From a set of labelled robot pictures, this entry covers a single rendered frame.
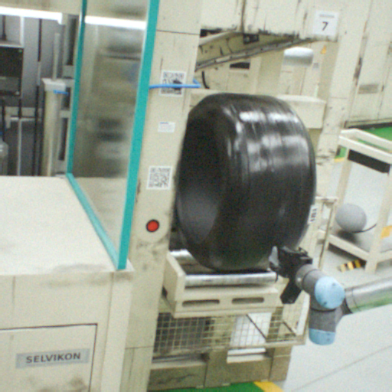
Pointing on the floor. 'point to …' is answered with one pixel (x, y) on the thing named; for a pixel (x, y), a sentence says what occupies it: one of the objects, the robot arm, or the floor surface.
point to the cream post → (193, 16)
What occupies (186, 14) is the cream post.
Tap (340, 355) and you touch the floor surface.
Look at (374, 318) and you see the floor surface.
